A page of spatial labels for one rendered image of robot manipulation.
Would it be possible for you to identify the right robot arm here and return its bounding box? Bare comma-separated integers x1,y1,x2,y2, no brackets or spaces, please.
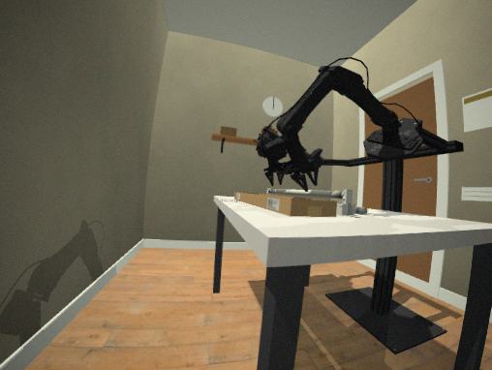
256,128,316,159

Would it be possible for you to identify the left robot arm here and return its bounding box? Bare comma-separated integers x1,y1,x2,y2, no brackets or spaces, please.
264,66,418,163

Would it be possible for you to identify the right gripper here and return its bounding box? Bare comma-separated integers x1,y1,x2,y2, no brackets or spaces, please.
264,158,286,186

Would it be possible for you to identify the white long tube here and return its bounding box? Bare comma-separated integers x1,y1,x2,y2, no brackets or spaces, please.
354,206,368,215

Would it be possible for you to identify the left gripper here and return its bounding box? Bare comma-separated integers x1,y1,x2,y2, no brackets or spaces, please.
283,149,319,192

